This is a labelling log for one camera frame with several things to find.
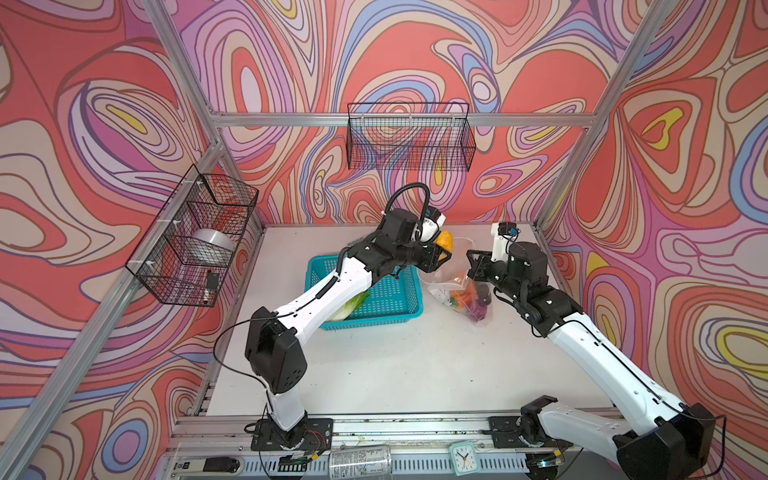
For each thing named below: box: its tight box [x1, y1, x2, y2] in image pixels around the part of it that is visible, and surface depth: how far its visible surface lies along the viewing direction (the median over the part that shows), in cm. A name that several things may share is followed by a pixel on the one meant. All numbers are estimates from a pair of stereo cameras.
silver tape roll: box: [192, 229, 236, 252], surface depth 75 cm
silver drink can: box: [328, 446, 392, 480], surface depth 67 cm
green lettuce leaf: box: [325, 290, 370, 322], surface depth 91 cm
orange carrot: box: [450, 290, 477, 310], surface depth 86 cm
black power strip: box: [173, 456, 245, 476], surface depth 68 cm
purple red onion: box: [467, 299, 488, 323], surface depth 89 cm
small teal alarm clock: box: [451, 441, 480, 477], surface depth 70 cm
